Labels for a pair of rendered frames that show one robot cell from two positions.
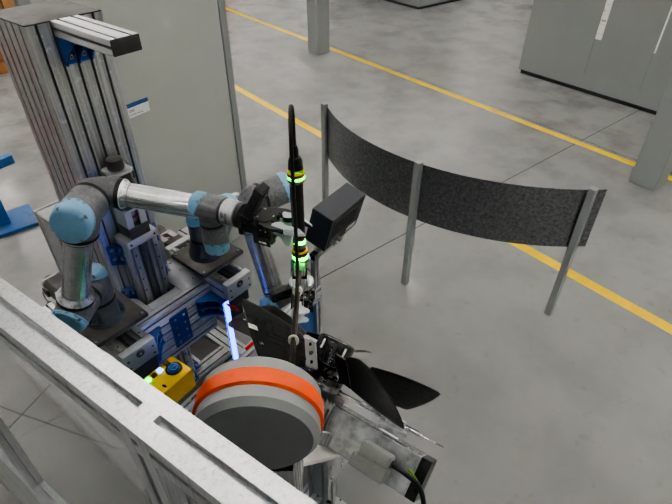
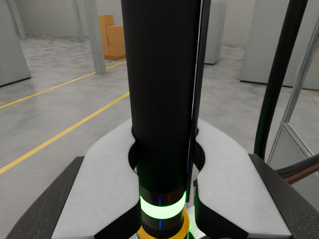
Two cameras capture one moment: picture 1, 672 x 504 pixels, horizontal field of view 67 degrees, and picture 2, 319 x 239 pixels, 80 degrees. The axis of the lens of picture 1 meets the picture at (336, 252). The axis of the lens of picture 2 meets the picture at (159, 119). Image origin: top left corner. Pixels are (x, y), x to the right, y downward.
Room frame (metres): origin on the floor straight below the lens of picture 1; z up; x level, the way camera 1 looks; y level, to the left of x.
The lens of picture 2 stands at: (1.13, 0.18, 1.72)
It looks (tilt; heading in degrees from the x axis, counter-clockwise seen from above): 30 degrees down; 245
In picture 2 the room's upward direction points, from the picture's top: 1 degrees counter-clockwise
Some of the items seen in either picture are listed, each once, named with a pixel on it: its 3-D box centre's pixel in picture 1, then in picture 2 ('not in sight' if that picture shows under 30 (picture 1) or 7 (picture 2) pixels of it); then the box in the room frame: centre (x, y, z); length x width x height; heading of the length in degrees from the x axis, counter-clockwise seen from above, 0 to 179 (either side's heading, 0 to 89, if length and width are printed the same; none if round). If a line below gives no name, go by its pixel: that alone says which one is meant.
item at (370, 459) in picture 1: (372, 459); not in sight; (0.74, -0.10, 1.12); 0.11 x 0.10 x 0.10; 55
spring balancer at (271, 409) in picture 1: (259, 414); not in sight; (0.37, 0.09, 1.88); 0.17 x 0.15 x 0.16; 55
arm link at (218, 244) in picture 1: (216, 232); not in sight; (1.22, 0.35, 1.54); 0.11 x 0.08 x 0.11; 177
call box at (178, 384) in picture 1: (166, 387); not in sight; (1.05, 0.56, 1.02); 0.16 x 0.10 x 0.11; 145
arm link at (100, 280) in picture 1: (91, 283); not in sight; (1.36, 0.88, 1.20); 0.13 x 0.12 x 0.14; 177
